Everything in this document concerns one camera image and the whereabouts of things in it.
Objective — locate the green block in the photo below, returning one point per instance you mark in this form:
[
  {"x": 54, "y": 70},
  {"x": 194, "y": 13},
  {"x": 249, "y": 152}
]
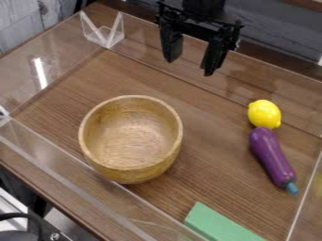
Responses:
[{"x": 216, "y": 227}]

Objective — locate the clear acrylic front wall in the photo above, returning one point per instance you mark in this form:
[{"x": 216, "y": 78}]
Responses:
[{"x": 111, "y": 212}]

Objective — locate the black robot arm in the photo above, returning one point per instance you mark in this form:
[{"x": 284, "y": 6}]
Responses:
[{"x": 201, "y": 19}]

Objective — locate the purple toy eggplant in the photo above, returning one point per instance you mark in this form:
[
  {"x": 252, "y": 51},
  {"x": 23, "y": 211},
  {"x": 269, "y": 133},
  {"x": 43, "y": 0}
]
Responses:
[{"x": 268, "y": 149}]

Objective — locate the brown wooden bowl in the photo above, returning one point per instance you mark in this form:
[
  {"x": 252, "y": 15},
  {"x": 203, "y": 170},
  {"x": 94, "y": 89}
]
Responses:
[{"x": 130, "y": 137}]

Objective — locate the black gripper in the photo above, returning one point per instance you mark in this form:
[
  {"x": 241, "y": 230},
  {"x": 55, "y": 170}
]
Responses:
[{"x": 199, "y": 19}]

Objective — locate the yellow toy lemon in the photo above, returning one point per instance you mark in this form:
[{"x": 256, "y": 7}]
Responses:
[{"x": 265, "y": 114}]

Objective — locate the clear acrylic corner bracket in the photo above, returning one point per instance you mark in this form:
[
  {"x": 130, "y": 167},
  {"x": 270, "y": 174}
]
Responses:
[{"x": 105, "y": 36}]

